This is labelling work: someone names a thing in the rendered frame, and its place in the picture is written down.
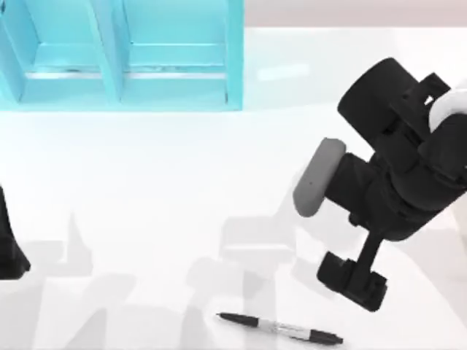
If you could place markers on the pale grey rounded box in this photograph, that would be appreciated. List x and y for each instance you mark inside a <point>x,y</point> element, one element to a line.
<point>318,178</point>

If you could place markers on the light blue rack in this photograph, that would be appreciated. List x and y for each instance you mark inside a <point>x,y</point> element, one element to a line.
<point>109,54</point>

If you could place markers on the black and grey marker pen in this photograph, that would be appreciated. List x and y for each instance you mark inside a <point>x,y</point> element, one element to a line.
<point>281,327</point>

